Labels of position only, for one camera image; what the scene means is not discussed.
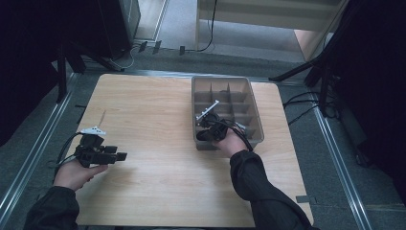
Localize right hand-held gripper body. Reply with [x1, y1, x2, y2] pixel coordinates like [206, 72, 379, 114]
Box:
[194, 99, 230, 142]

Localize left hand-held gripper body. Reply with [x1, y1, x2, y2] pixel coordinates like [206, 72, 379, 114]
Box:
[74, 126, 118, 169]

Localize grey divided storage box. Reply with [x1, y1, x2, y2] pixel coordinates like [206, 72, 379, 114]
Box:
[191, 75, 265, 151]

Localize person's right hand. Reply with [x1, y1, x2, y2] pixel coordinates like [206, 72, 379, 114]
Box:
[212, 126, 249, 159]

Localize person's left hand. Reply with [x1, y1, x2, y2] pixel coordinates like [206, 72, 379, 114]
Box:
[53, 158, 109, 193]

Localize black tripod stand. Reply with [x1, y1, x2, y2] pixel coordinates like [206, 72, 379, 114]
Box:
[56, 39, 126, 104]

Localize black curtain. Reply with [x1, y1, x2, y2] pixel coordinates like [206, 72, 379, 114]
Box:
[331, 0, 406, 205]
[0, 0, 106, 148]

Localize black cabinet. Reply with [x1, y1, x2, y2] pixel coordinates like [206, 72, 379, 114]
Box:
[95, 0, 142, 60]

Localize white shelf unit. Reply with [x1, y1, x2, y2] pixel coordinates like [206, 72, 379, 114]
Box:
[194, 0, 350, 62]

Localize black metal stand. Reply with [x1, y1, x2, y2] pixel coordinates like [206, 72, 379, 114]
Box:
[268, 0, 355, 118]

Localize left hand-held gripper cable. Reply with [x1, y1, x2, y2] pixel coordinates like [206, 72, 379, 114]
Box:
[47, 131, 84, 174]

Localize metal floor rail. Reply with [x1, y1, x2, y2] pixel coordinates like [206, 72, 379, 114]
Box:
[0, 72, 81, 221]
[309, 92, 375, 230]

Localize white floor cable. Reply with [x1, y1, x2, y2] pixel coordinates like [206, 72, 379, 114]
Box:
[109, 43, 142, 70]

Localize black floor cables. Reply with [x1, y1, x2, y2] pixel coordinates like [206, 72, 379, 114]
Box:
[282, 90, 340, 127]

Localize black hanging cable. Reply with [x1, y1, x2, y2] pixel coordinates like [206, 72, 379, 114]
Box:
[192, 0, 218, 53]

